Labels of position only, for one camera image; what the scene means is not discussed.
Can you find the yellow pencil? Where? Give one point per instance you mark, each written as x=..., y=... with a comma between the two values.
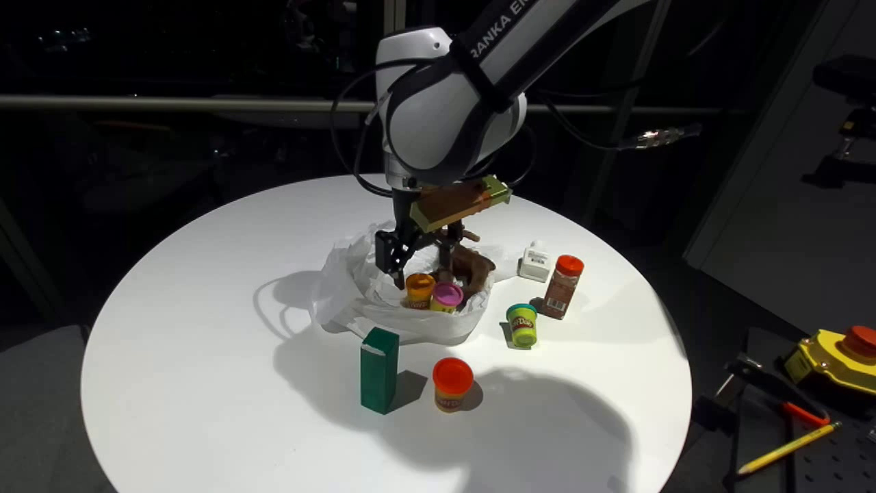
x=796, y=445

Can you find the teal-lidded play-doh can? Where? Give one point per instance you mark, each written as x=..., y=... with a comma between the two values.
x=521, y=320

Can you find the red-lidded brown spice jar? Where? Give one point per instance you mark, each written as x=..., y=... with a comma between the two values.
x=562, y=286

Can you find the white rectangular bottle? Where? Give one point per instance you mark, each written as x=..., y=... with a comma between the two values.
x=534, y=264

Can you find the green rectangular box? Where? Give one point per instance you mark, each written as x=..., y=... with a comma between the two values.
x=380, y=369

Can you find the red-handled black tool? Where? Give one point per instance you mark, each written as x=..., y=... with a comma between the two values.
x=792, y=399

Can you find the brown plush toy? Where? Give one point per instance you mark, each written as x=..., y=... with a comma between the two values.
x=471, y=268

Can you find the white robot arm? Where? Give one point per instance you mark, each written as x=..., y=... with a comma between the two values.
x=448, y=102

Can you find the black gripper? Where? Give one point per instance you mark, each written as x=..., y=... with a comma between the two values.
x=399, y=243

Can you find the yellow emergency stop button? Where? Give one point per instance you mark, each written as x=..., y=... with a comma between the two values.
x=842, y=356

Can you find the orange-lidded play-doh can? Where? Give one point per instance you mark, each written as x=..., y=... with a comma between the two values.
x=454, y=379

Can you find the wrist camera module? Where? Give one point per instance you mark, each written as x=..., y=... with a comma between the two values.
x=441, y=205

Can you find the purple-lidded play-doh can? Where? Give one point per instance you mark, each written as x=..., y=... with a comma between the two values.
x=448, y=295

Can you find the white plastic bag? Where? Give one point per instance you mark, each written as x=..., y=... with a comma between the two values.
x=352, y=294

